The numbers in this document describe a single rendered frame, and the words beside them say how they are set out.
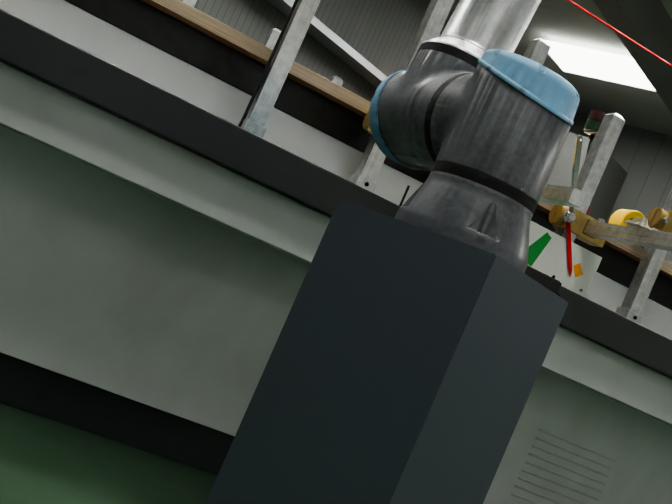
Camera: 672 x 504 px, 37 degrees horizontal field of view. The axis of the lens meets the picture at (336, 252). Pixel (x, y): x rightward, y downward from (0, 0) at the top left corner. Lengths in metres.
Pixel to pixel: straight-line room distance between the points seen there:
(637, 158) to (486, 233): 9.53
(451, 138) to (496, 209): 0.12
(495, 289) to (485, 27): 0.46
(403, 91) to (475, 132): 0.21
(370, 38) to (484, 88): 7.66
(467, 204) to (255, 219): 0.77
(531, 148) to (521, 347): 0.26
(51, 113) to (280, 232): 0.49
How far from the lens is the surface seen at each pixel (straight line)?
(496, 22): 1.53
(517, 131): 1.32
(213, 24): 2.12
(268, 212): 1.99
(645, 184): 10.67
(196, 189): 1.94
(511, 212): 1.31
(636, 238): 2.15
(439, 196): 1.30
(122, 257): 2.13
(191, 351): 2.20
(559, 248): 2.26
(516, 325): 1.30
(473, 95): 1.35
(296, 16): 1.99
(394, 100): 1.50
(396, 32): 9.27
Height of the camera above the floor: 0.48
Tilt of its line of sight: 2 degrees up
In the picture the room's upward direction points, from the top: 24 degrees clockwise
